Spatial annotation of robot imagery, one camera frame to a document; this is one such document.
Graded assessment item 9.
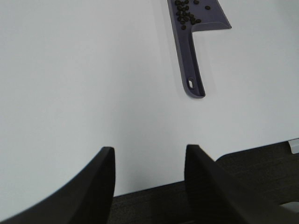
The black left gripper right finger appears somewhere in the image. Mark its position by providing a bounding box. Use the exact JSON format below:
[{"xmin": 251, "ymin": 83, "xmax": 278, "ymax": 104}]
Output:
[{"xmin": 184, "ymin": 145, "xmax": 299, "ymax": 224}]

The pile of coffee beans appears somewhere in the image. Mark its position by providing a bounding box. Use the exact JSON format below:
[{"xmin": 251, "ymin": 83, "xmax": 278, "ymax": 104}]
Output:
[{"xmin": 174, "ymin": 0, "xmax": 202, "ymax": 30}]

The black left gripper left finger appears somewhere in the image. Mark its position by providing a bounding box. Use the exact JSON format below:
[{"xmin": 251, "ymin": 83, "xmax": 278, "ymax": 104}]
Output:
[{"xmin": 2, "ymin": 147, "xmax": 115, "ymax": 224}]

